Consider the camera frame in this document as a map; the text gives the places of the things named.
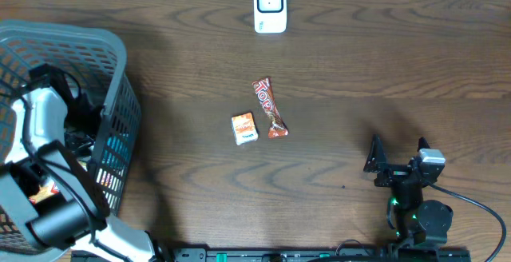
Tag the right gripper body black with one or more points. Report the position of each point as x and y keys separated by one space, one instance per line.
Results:
x=393 y=175

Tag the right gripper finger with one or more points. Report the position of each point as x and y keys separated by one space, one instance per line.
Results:
x=423 y=144
x=376 y=160

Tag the small orange snack box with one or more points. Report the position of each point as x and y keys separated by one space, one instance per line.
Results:
x=244 y=128

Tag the red Top chocolate bar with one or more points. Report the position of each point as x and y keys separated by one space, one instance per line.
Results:
x=265 y=95

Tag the grey plastic shopping basket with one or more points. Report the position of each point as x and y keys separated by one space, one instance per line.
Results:
x=25 y=45

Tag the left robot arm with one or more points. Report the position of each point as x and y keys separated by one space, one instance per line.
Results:
x=66 y=148

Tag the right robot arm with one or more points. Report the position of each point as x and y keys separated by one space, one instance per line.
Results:
x=420 y=222

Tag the white barcode scanner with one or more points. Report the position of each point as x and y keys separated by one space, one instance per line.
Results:
x=270 y=16

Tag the yellow red noodle packet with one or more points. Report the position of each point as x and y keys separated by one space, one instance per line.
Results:
x=38 y=184

